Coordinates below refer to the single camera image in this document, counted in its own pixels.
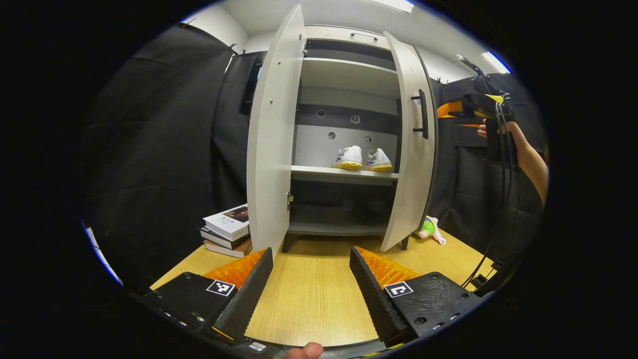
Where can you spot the white canvas shoe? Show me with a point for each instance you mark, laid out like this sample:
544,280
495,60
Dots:
349,157
378,159

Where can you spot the white cabinet drawer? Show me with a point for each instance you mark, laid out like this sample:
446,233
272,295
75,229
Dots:
339,36

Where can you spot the white and grey shoe cabinet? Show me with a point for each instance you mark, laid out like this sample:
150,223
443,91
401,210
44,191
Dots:
344,75

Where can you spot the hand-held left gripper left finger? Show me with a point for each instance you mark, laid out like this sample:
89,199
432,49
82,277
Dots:
249,299

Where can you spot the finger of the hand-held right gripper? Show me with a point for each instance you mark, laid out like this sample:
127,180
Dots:
448,108
468,124

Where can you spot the white cover book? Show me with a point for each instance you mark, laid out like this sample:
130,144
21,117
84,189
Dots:
229,222

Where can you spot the dark cover book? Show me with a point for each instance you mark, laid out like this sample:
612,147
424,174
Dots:
222,238

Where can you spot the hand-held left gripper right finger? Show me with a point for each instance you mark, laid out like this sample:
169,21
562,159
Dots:
374,299

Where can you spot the black flat panel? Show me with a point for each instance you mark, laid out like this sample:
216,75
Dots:
249,87

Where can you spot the ceiling light panel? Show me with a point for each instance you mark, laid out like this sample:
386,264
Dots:
396,4
496,62

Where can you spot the green and pink plush toy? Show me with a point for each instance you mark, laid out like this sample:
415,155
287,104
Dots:
428,228

